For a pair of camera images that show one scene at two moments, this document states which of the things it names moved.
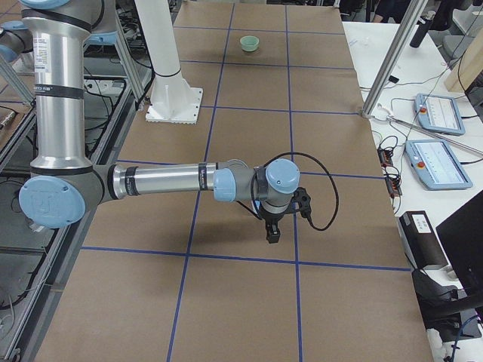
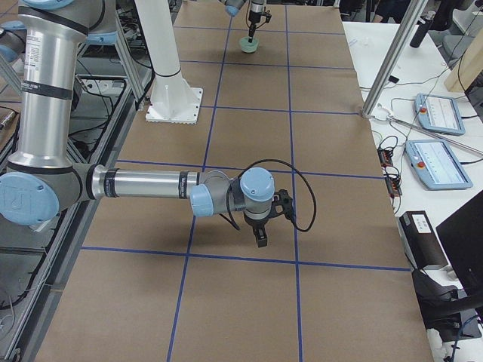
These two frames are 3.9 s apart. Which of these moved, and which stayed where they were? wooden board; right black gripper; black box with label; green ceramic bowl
Moved: right black gripper
Stayed: wooden board; black box with label; green ceramic bowl
